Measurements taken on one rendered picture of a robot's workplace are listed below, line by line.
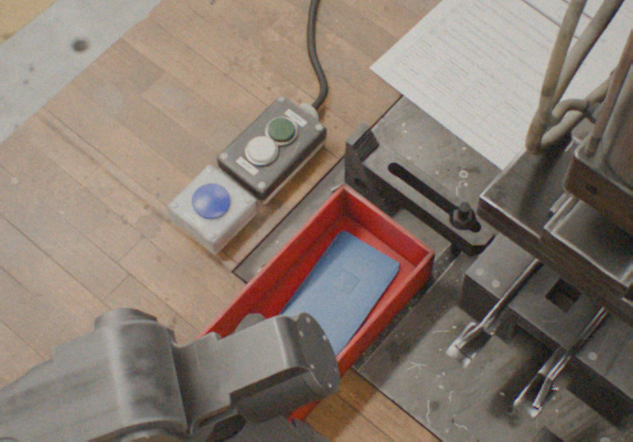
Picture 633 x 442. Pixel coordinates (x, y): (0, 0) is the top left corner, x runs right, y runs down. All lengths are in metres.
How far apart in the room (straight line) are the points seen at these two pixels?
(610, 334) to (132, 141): 0.55
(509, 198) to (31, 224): 0.53
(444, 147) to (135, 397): 0.66
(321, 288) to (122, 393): 0.52
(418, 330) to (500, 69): 0.33
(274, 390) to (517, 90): 0.67
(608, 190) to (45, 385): 0.42
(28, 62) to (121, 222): 1.27
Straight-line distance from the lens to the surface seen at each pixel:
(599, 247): 0.95
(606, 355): 1.14
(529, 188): 1.01
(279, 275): 1.21
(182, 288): 1.23
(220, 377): 0.76
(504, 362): 1.21
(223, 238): 1.23
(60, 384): 0.75
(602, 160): 0.88
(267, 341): 0.75
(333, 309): 1.20
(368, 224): 1.23
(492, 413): 1.19
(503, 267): 1.15
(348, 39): 1.37
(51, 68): 2.49
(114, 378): 0.73
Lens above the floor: 2.03
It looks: 63 degrees down
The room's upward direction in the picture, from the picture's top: 1 degrees counter-clockwise
